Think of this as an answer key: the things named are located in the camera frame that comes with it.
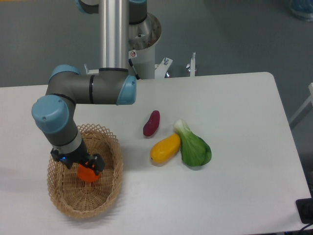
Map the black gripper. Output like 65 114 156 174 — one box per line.
50 140 105 175

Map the orange fruit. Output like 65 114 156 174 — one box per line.
77 164 101 183

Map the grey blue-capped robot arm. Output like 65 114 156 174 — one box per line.
31 0 147 175

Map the woven wicker basket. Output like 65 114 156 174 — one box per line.
47 124 123 219

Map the purple sweet potato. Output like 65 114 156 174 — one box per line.
143 110 160 137

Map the yellow mango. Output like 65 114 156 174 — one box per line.
150 134 180 164

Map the green bok choy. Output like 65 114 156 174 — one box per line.
173 119 212 167

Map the black device at table edge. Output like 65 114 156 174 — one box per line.
295 198 313 224

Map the blue object top right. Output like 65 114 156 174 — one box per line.
290 0 313 22

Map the white frame at right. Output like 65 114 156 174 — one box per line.
289 83 313 129

